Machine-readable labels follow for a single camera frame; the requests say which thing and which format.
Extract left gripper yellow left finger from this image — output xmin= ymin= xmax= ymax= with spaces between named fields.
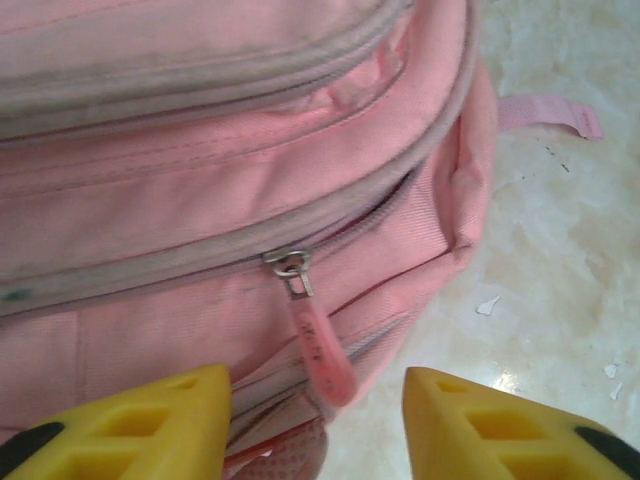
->
xmin=0 ymin=363 xmax=234 ymax=480

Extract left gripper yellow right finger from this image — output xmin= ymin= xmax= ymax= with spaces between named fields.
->
xmin=402 ymin=366 xmax=640 ymax=480

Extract pink student backpack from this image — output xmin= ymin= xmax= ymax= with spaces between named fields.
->
xmin=0 ymin=0 xmax=606 ymax=480

